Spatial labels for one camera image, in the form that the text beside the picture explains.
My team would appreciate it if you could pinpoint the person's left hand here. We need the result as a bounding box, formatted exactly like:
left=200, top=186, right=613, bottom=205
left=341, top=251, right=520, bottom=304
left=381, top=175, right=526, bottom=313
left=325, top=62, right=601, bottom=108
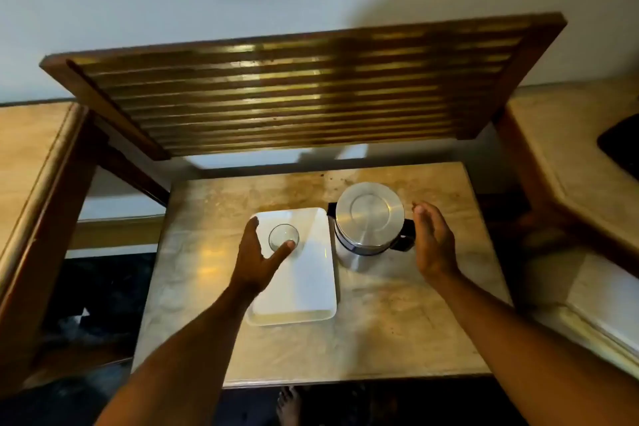
left=227, top=216, right=297, bottom=300

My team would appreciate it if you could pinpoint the person's right hand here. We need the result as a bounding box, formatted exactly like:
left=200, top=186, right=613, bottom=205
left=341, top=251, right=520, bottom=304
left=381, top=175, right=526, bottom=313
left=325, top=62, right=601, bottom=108
left=412, top=200, right=460, bottom=287

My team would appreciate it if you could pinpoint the person's right forearm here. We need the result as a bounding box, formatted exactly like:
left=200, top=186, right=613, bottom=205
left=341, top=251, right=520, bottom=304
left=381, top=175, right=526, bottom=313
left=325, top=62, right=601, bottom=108
left=433, top=270, right=639, bottom=426

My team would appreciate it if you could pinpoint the person's left forearm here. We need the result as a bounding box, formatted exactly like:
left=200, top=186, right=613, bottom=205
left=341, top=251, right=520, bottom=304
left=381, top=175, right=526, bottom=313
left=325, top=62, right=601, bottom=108
left=95, top=286, right=253, bottom=426

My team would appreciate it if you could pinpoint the small clear glass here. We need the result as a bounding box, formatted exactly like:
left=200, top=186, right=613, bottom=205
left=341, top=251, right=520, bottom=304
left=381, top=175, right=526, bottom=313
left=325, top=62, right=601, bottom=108
left=268, top=223, right=301, bottom=253

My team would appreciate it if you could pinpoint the white rectangular tray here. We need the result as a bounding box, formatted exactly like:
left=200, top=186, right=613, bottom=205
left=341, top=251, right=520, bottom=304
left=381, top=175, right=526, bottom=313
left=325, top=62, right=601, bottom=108
left=245, top=207, right=338, bottom=327

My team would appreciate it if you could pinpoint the stainless steel kettle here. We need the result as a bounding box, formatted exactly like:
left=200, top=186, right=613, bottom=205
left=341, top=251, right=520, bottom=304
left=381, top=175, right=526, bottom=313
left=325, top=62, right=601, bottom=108
left=327, top=182, right=416, bottom=257

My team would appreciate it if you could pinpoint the person's bare foot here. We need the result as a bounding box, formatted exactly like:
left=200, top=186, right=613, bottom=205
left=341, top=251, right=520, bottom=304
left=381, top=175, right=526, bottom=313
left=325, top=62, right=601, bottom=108
left=276, top=386, right=302, bottom=426

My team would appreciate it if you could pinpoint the wooden framed stone counter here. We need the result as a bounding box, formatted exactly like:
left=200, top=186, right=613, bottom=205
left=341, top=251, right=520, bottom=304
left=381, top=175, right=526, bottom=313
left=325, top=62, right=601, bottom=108
left=0, top=101, right=170, bottom=397
left=493, top=76, right=639, bottom=379

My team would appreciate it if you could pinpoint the wooden slatted shelf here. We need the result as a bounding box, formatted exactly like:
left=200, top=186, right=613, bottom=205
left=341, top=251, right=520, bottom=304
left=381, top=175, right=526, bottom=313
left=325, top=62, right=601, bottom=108
left=40, top=12, right=567, bottom=162

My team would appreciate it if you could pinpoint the black sink basin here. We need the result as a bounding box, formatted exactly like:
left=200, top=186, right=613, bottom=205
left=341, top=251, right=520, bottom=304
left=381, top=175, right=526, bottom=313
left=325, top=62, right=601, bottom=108
left=596, top=113, right=639, bottom=182

